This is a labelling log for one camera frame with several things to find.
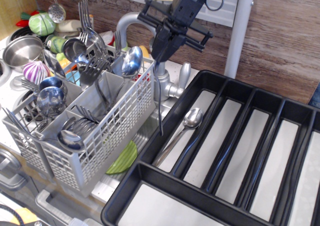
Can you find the green toy can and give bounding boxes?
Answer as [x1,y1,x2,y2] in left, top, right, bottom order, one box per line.
[45,34,67,54]

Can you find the green toy cabbage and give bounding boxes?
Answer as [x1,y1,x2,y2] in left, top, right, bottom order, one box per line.
[28,13,56,36]

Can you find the large steel spoon upright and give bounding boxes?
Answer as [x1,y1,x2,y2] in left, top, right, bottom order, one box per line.
[109,45,144,106]

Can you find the steel fork in basket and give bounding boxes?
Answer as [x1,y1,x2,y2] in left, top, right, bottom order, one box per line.
[79,58,110,91]

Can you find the green toy plate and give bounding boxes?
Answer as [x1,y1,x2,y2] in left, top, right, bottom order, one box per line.
[106,140,138,175]

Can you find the hanging steel skimmer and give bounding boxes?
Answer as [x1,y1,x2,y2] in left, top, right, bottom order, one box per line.
[48,0,66,24]

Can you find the stack of forks in basket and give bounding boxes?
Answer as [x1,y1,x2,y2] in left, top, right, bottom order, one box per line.
[62,104,101,136]

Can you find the steel pot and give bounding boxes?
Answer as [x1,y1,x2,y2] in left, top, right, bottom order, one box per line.
[0,36,43,73]

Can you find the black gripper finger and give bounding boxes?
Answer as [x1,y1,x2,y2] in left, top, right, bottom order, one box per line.
[162,35,186,61]
[151,25,174,62]

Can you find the silver kitchen faucet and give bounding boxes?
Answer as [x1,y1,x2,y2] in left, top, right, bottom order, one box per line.
[116,12,191,101]

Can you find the yellow toy at bottom left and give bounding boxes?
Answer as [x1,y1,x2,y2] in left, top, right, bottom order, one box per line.
[15,207,38,224]

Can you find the steel spoon in tray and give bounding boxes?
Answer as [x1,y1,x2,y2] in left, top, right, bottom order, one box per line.
[153,108,204,167]

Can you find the tall steel fork at back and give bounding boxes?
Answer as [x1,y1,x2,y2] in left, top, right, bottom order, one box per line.
[78,1,94,43]

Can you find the purple white toy onion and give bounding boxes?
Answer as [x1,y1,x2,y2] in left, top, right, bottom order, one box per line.
[23,61,51,84]

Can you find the steel fork back right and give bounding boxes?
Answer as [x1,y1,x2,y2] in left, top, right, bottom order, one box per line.
[114,31,122,60]

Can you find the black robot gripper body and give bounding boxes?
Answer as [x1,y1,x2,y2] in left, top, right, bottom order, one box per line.
[138,0,213,51]

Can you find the black cutlery tray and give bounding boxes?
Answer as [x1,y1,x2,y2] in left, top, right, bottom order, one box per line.
[101,71,320,225]

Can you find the steel spoon front basket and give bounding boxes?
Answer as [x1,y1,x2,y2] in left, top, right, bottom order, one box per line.
[40,130,85,153]

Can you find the grey metal post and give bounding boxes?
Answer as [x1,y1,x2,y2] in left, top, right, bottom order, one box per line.
[224,0,254,79]

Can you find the round steel spoon bowls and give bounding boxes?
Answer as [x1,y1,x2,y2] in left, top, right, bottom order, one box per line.
[36,77,68,118]

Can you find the steel ladle spoon at back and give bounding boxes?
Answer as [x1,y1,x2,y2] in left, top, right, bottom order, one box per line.
[62,38,89,63]

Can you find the grey plastic cutlery basket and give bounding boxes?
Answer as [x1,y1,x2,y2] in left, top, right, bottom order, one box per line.
[3,58,155,196]

